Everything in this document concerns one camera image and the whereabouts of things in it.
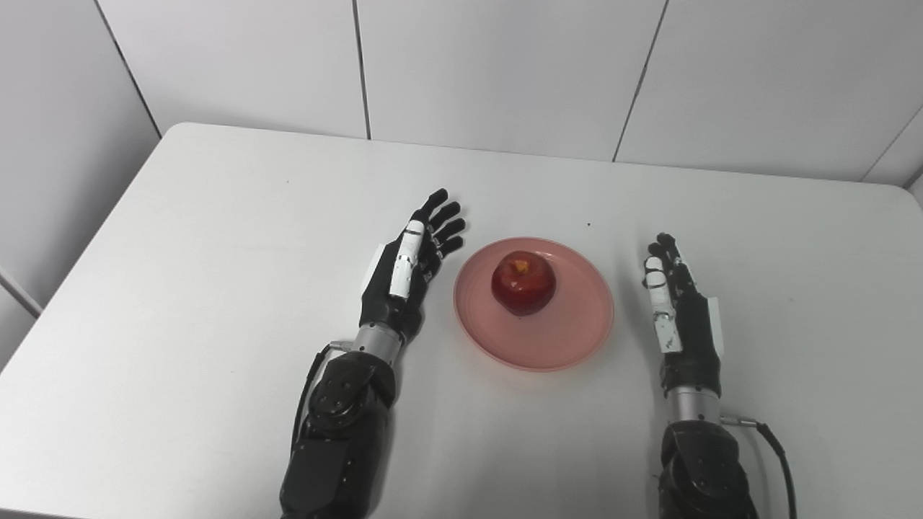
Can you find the red apple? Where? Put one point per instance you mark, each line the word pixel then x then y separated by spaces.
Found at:
pixel 523 285

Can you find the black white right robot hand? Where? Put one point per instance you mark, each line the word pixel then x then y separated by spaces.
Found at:
pixel 696 339

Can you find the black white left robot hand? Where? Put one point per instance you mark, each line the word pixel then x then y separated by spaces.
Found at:
pixel 382 306

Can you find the pink round plate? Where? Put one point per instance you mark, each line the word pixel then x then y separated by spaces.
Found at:
pixel 570 324

